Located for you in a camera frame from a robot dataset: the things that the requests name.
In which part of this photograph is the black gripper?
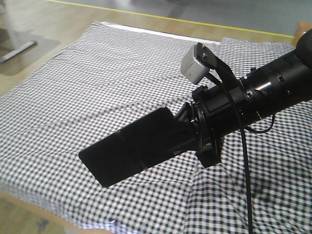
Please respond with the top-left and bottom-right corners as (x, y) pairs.
(140, 80), (262, 168)

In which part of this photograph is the black smartphone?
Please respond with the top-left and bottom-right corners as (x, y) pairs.
(78, 107), (175, 188)

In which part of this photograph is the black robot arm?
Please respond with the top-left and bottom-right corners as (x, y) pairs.
(139, 31), (312, 168)

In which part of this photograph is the checkered bed sheet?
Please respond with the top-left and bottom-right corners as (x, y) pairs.
(0, 22), (221, 234)

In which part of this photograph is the white desk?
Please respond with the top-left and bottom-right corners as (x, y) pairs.
(0, 0), (37, 63)

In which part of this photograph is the black white checkered duvet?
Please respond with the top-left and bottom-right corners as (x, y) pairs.
(185, 36), (312, 234)

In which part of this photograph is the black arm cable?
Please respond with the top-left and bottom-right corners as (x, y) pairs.
(207, 70), (276, 234)

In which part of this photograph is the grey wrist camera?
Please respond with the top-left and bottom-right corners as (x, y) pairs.
(180, 43), (210, 85)

